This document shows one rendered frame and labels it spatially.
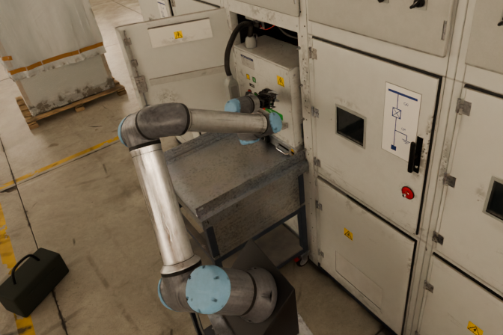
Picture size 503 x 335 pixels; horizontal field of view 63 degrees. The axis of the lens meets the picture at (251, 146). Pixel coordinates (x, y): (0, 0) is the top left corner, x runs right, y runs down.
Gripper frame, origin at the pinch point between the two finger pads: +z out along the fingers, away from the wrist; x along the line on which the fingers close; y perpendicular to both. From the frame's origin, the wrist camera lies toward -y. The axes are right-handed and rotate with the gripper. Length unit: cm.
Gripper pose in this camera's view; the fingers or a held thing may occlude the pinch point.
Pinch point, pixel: (275, 94)
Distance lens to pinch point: 216.0
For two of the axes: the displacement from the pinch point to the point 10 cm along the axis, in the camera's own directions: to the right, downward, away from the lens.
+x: 0.4, -9.2, -3.9
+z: 6.4, -2.7, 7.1
